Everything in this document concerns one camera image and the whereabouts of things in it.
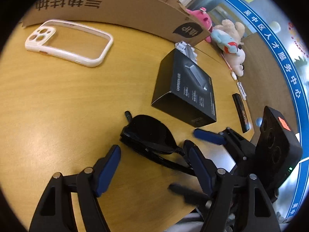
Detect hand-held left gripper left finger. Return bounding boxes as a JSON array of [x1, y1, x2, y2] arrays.
[[29, 144, 121, 232]]

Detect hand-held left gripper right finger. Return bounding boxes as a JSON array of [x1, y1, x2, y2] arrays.
[[189, 147, 282, 232]]

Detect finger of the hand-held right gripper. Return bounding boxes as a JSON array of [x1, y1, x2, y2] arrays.
[[194, 127, 257, 168], [168, 183, 216, 206]]

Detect black product box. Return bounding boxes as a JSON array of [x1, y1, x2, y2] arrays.
[[151, 49, 217, 128]]

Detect black sunglasses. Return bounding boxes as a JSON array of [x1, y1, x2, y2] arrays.
[[119, 111, 201, 177]]

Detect white folding phone stand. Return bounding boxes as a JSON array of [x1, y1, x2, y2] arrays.
[[175, 42, 199, 64]]

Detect white clear phone case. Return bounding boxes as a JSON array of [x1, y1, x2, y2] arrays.
[[25, 19, 114, 67]]

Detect brown cardboard box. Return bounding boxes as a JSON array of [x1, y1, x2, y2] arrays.
[[22, 0, 210, 46]]

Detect wooden desktop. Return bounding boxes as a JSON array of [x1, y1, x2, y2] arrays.
[[0, 19, 254, 232]]

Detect black phone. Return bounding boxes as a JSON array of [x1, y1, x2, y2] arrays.
[[232, 93, 251, 133]]

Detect beige plush toy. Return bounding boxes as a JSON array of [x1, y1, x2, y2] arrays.
[[215, 19, 246, 76]]

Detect pink plush toy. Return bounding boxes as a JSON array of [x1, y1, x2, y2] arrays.
[[185, 7, 213, 43]]

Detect blue glass wall banner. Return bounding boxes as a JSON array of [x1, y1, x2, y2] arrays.
[[188, 0, 309, 223]]

